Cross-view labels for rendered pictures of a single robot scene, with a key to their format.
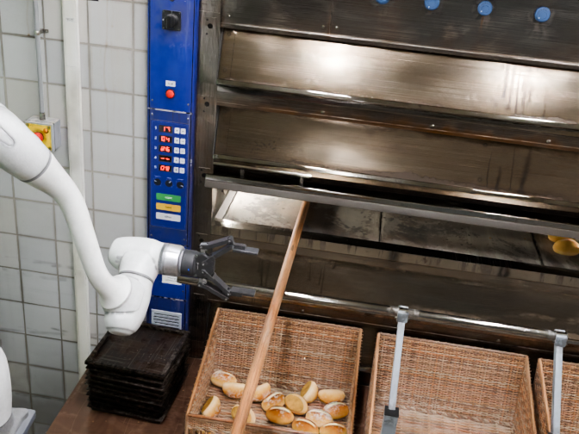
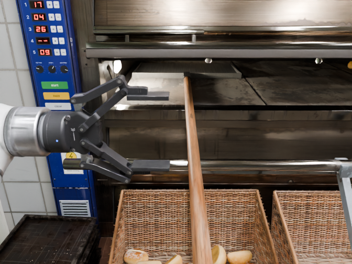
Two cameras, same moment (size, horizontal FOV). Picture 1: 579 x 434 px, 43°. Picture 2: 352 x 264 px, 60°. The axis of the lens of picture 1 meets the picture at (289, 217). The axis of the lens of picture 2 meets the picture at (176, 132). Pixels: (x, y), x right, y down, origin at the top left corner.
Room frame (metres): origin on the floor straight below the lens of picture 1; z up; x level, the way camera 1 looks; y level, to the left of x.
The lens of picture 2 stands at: (1.32, 0.11, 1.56)
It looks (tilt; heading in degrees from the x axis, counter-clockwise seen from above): 24 degrees down; 355
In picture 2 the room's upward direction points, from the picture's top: straight up
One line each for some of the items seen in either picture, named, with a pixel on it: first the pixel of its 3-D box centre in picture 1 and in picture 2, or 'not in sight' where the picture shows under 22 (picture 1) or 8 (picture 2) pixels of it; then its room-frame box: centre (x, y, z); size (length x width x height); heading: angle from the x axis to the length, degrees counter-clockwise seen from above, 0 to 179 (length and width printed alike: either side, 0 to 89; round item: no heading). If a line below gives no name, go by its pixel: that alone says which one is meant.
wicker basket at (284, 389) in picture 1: (277, 385); (191, 260); (2.10, -0.02, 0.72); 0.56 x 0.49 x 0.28; 85
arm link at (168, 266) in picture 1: (173, 260); (34, 131); (1.84, 0.32, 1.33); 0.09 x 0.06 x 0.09; 174
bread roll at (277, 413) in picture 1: (279, 413); not in sight; (2.07, -0.03, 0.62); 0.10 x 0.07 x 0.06; 81
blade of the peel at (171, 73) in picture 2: not in sight; (186, 67); (3.00, -0.10, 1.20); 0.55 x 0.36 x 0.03; 84
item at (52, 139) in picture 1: (43, 133); not in sight; (2.41, 0.88, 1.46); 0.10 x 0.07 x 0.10; 84
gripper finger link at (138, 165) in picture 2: (243, 291); (151, 165); (1.82, 0.11, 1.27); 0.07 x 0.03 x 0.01; 84
